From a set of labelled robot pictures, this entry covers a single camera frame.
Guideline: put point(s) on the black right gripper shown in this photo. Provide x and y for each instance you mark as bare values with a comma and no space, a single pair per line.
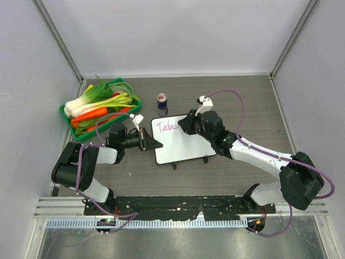
187,123

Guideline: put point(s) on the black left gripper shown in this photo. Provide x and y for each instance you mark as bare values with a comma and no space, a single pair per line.
146,142

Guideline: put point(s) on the white whiteboard black frame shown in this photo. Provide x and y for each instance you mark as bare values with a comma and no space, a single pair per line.
177,145

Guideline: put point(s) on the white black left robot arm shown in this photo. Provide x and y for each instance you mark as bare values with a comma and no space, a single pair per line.
76,165

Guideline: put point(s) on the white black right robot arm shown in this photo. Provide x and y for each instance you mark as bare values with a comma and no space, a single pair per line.
298,184

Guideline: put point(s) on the Red Bull can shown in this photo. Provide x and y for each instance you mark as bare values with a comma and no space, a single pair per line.
162,104

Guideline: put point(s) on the green celery stalks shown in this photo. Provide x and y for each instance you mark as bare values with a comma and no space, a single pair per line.
121,100

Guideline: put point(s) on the orange carrot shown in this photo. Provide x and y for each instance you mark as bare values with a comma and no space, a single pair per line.
99,112

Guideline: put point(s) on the green long beans bundle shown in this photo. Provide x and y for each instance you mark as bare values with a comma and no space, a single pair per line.
121,88

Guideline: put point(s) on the bok choy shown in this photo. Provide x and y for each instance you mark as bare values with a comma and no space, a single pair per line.
93,94

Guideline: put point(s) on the green plastic tray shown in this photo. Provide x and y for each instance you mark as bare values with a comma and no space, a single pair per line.
85,136

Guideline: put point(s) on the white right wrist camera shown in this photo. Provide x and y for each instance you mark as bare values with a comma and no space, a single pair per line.
205,104

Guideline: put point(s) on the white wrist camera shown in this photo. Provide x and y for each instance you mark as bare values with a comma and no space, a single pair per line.
136,120
205,104

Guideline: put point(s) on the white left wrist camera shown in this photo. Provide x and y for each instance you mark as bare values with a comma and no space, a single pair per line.
136,120

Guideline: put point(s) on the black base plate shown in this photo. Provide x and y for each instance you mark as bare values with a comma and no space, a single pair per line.
183,208

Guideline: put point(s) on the white slotted cable duct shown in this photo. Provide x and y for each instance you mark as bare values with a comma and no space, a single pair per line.
136,224

